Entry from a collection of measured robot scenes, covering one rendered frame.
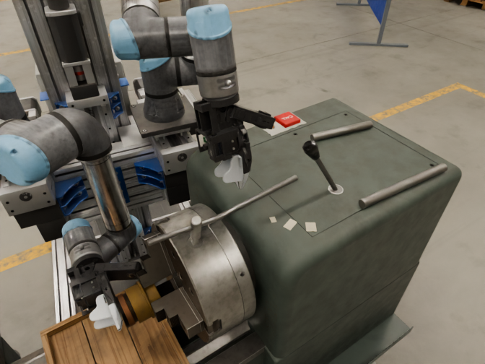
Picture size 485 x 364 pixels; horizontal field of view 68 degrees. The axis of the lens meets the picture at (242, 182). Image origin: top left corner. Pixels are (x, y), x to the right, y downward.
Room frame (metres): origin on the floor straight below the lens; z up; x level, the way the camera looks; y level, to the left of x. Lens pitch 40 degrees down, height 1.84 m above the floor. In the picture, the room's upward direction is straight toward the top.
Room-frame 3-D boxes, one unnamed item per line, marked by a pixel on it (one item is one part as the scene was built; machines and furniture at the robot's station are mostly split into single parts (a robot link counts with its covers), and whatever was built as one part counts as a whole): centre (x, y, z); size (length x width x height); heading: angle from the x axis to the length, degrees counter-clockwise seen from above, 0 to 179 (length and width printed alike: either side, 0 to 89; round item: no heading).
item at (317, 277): (0.78, -0.21, 1.06); 0.59 x 0.48 x 0.39; 123
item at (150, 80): (1.19, 0.28, 1.33); 0.13 x 0.12 x 0.14; 100
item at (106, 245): (0.66, 0.43, 0.98); 0.11 x 0.08 x 0.11; 148
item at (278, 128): (0.96, -0.12, 1.23); 0.13 x 0.08 x 0.06; 123
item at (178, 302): (0.42, 0.13, 1.08); 0.12 x 0.11 x 0.05; 33
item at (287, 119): (0.97, -0.14, 1.26); 0.06 x 0.06 x 0.02; 33
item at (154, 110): (1.19, 0.29, 1.21); 0.15 x 0.15 x 0.10
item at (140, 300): (0.46, 0.24, 1.08); 0.09 x 0.09 x 0.09; 34
